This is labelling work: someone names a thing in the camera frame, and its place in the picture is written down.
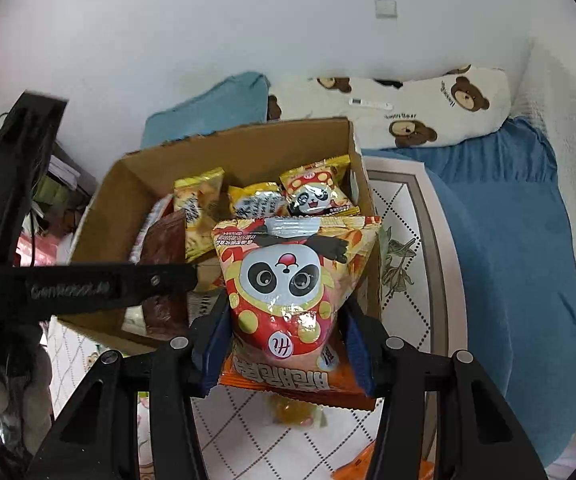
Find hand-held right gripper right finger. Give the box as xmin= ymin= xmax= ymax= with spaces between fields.
xmin=340 ymin=300 xmax=551 ymax=480

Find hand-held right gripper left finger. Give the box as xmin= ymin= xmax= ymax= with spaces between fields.
xmin=25 ymin=290 xmax=233 ymax=480

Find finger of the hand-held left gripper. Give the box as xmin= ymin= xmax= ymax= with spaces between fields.
xmin=0 ymin=260 xmax=197 ymax=323
xmin=0 ymin=90 xmax=70 ymax=271

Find brown snack packet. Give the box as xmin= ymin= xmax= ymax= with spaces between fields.
xmin=138 ymin=209 xmax=191 ymax=338

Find white red-label snack packet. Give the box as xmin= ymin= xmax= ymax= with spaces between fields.
xmin=128 ymin=195 xmax=175 ymax=263

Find cardboard box with blue print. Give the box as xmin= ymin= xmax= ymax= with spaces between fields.
xmin=58 ymin=117 xmax=383 ymax=356

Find large panda snack packet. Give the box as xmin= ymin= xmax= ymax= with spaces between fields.
xmin=212 ymin=215 xmax=383 ymax=411

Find yellow silver chip packet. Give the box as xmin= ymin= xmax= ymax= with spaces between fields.
xmin=227 ymin=181 xmax=289 ymax=221

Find small panda snack packet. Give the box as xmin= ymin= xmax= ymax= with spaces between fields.
xmin=280 ymin=156 xmax=361 ymax=217

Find white pastry packet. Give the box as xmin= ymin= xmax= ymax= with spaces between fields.
xmin=122 ymin=305 xmax=149 ymax=336

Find orange jelly cup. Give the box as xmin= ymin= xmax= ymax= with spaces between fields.
xmin=268 ymin=395 xmax=326 ymax=428

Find orange snack packet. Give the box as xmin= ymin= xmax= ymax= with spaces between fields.
xmin=330 ymin=442 xmax=436 ymax=480

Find white diamond-pattern quilt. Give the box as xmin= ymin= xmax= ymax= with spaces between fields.
xmin=48 ymin=155 xmax=469 ymax=480

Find blue bed sheet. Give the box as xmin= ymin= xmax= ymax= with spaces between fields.
xmin=363 ymin=117 xmax=576 ymax=471

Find blue pillow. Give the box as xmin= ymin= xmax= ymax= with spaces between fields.
xmin=140 ymin=71 xmax=271 ymax=150

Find white thermometer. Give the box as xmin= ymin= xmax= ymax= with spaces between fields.
xmin=348 ymin=97 xmax=395 ymax=111

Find bear print pillow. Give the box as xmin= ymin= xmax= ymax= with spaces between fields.
xmin=267 ymin=64 xmax=513 ymax=151

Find white textured blanket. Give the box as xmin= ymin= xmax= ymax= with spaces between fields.
xmin=508 ymin=37 xmax=576 ymax=466

